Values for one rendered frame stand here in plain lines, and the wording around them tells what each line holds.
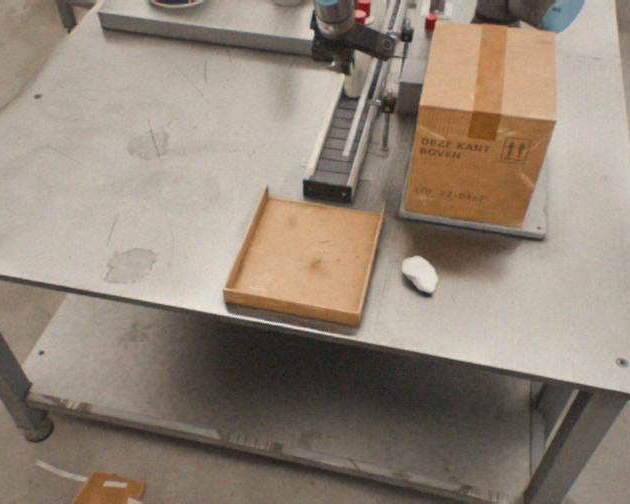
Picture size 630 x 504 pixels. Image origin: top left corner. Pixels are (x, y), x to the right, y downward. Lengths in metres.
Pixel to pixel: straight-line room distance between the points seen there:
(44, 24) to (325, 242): 2.85
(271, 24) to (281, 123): 0.38
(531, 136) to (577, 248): 0.29
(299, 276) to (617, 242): 0.65
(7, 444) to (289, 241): 1.18
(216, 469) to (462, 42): 1.32
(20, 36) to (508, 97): 3.02
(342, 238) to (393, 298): 0.18
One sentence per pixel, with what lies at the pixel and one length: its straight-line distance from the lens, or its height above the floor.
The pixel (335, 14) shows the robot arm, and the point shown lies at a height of 1.22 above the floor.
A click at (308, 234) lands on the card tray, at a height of 0.83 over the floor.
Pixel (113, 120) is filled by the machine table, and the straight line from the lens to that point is 1.77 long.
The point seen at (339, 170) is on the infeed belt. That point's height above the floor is 0.88.
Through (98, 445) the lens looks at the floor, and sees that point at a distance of 2.15.
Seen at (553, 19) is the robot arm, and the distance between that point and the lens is 1.72.
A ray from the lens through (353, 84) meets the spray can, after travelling 1.66.
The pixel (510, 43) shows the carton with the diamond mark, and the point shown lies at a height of 1.12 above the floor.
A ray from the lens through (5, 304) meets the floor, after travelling 2.56.
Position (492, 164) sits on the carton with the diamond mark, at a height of 1.01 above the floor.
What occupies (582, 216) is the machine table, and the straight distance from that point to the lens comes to 1.55.
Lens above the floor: 1.84
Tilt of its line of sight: 48 degrees down
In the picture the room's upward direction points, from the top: straight up
